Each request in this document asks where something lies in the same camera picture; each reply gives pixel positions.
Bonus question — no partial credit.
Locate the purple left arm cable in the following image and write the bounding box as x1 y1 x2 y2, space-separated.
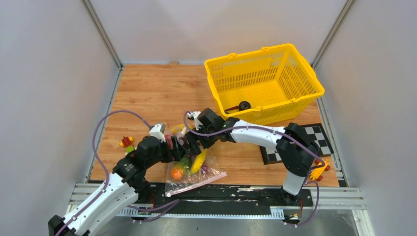
54 110 180 236

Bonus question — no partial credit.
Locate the red toy food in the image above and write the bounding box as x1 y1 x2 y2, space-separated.
165 134 173 149

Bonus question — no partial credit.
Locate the green toy mango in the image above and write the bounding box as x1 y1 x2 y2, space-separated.
178 156 191 172

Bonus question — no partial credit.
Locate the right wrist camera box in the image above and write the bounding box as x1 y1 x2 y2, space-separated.
188 111 202 131

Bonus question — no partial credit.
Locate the clear zip top bag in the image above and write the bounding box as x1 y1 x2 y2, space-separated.
164 123 228 198

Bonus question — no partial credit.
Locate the black white checkerboard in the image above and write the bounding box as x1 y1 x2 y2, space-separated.
259 122 334 166

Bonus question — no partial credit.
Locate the black red toy in basket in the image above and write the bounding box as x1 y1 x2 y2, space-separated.
224 101 251 114

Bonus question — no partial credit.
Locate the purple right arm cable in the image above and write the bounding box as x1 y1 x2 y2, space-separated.
183 111 327 228

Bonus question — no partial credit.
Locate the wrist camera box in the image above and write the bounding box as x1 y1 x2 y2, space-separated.
149 123 166 143
188 111 202 131

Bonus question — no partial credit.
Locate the yellow toy block car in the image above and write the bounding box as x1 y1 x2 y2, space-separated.
309 159 330 182

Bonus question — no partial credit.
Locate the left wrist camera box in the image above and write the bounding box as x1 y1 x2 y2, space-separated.
149 123 166 143

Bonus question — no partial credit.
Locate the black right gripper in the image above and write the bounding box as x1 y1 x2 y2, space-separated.
186 124 218 156

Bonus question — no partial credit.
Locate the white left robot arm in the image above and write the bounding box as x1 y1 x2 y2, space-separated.
48 136 187 236

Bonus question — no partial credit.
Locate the yellow toy banana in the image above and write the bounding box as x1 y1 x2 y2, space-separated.
188 149 207 176

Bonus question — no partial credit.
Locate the yellow plastic basket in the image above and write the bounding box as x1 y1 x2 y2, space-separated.
204 43 325 125

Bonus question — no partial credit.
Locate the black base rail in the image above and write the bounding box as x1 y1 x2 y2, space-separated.
70 182 365 219

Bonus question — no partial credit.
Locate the red green toy car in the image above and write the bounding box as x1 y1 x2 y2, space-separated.
119 136 135 154

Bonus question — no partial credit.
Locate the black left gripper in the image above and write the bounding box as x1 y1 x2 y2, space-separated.
146 135 188 168

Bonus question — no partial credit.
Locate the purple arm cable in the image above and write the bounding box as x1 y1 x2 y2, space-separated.
54 110 180 236
183 111 327 228

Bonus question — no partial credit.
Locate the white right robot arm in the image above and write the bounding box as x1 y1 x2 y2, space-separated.
183 108 324 206

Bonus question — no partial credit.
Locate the purple toy eggplant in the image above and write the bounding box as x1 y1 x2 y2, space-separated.
199 164 209 175

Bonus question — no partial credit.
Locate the yellow toy food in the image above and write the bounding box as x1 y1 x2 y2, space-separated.
171 167 185 180

